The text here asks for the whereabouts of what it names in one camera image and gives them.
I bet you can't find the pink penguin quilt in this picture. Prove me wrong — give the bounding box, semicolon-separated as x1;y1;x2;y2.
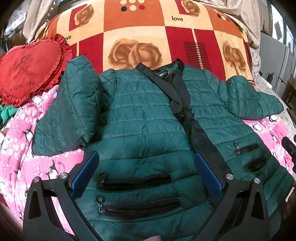
0;85;296;235

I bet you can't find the beige left curtain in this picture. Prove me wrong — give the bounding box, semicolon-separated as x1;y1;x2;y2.
23;0;61;43

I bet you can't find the red orange rose blanket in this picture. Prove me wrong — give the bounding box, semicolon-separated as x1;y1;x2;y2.
42;1;253;81

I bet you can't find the person's right hand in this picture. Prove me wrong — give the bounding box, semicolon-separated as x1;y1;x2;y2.
283;181;296;220

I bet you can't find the red heart-shaped pillow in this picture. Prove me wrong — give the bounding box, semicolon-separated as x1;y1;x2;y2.
1;34;72;107

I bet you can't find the green cloth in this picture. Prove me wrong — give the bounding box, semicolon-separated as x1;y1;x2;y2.
0;105;19;125

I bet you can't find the dark green quilted jacket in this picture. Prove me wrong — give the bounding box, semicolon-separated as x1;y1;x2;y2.
32;56;294;240

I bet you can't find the beige curtain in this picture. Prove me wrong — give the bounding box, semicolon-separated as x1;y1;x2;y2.
199;0;261;49
23;0;61;43

